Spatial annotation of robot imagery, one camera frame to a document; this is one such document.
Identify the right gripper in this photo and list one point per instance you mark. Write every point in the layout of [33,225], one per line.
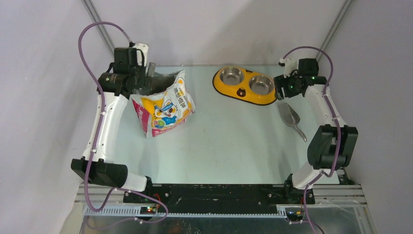
[281,82]

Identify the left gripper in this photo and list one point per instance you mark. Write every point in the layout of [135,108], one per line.
[145,83]

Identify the metal food scoop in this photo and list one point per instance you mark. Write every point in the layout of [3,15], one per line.
[291,118]

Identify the pet food bag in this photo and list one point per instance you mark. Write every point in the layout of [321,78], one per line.
[166,105]

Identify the yellow double pet bowl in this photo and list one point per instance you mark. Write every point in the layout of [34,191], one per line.
[245,85]

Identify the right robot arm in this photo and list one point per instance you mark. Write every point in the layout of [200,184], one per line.
[333,143]

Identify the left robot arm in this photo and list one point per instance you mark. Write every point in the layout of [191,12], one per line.
[126,75]

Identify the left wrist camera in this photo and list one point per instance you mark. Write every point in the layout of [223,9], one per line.
[142,52]

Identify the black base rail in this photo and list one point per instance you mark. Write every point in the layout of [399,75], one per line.
[228,199]

